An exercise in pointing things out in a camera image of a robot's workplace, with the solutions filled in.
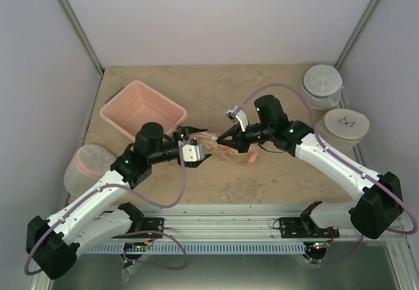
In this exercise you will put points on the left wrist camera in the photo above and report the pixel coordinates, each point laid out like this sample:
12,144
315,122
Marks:
191,151

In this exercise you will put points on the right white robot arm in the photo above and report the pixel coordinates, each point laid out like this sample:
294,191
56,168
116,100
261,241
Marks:
372,208

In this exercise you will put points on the beige-trimmed cylindrical laundry bag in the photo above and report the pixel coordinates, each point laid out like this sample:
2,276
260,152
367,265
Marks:
343,129

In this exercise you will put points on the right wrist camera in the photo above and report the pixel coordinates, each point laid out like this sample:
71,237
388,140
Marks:
236,115

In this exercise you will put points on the blue slotted cable duct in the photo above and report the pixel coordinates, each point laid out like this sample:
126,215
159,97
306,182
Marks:
200,248

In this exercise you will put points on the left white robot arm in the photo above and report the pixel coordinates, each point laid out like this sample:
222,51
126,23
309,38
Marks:
55,243

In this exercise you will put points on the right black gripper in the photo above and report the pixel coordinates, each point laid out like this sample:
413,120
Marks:
238,143

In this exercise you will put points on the blue-trimmed cylindrical laundry bag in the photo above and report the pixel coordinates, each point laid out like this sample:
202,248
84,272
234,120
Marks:
322,86

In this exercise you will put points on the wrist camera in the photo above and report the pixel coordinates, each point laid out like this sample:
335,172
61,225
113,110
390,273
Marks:
236,115
191,151

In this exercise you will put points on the aluminium mounting rail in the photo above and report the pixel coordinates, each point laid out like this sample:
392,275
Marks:
200,223

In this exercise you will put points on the floral bra laundry bag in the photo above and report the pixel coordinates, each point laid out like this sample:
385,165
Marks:
209,141

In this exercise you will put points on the pink plastic bin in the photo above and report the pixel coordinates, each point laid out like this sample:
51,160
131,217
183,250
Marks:
137,104

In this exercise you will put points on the pink-trimmed cylindrical laundry bag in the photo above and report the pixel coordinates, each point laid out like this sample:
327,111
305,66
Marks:
86,168

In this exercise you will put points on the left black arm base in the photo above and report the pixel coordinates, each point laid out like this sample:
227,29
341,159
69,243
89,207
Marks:
151,228

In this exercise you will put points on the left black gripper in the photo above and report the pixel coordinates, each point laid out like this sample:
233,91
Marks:
186,131

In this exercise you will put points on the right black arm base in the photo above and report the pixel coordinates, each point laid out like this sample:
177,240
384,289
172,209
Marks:
295,227

